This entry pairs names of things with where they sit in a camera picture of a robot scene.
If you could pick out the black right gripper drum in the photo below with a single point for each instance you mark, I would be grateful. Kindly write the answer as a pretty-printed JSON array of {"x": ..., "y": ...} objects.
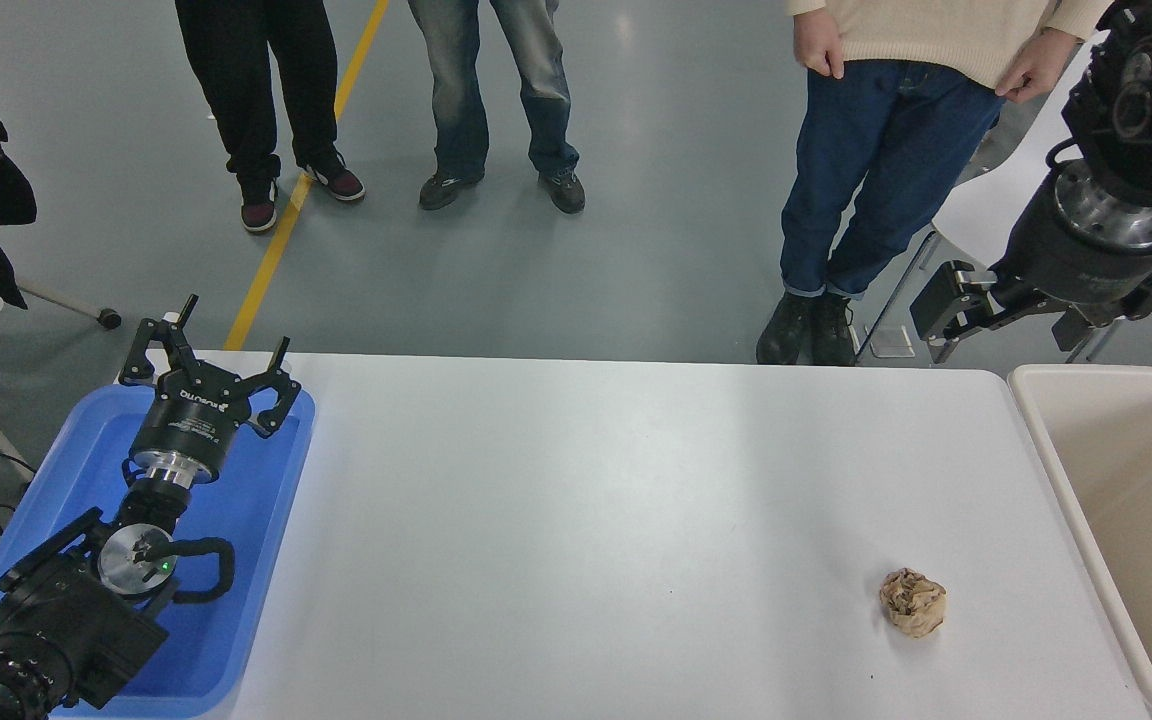
[{"x": 1066, "y": 262}]

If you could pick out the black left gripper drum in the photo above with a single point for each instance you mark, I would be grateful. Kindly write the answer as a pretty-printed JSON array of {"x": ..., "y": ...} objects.
[{"x": 191, "y": 420}]

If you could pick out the tan paper ball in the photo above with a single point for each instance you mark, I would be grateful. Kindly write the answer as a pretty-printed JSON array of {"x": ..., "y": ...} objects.
[{"x": 913, "y": 602}]

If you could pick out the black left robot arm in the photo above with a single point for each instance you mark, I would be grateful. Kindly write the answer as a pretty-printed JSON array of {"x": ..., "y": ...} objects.
[{"x": 66, "y": 610}]

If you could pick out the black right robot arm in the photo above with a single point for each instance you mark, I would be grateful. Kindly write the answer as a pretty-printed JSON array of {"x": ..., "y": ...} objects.
[{"x": 1146, "y": 110}]

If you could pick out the person's left hand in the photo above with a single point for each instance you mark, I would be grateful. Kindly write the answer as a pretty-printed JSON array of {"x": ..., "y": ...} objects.
[{"x": 1036, "y": 68}]

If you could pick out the person's right hand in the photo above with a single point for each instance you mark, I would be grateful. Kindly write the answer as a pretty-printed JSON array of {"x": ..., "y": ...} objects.
[{"x": 821, "y": 45}]

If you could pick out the blue plastic tray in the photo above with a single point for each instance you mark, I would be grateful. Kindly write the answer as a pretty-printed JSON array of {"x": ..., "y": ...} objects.
[{"x": 246, "y": 500}]

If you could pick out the white chair with metal legs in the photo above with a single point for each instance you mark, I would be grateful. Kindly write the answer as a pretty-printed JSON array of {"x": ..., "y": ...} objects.
[{"x": 996, "y": 190}]

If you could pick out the chair with caster leg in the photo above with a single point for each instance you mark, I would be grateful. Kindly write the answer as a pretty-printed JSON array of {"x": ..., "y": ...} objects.
[{"x": 66, "y": 302}]

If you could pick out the person in blue jeans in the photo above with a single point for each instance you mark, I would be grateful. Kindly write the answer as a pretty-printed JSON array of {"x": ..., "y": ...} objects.
[{"x": 886, "y": 150}]

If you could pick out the large pale bin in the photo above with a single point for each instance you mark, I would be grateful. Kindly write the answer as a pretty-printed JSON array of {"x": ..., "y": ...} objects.
[{"x": 1136, "y": 480}]

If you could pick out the person in black trousers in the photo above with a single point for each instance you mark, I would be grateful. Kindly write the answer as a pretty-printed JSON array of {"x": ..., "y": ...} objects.
[{"x": 256, "y": 90}]

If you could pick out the person in grey jeans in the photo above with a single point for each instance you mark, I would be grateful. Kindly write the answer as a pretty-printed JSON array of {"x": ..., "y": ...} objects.
[{"x": 461, "y": 90}]

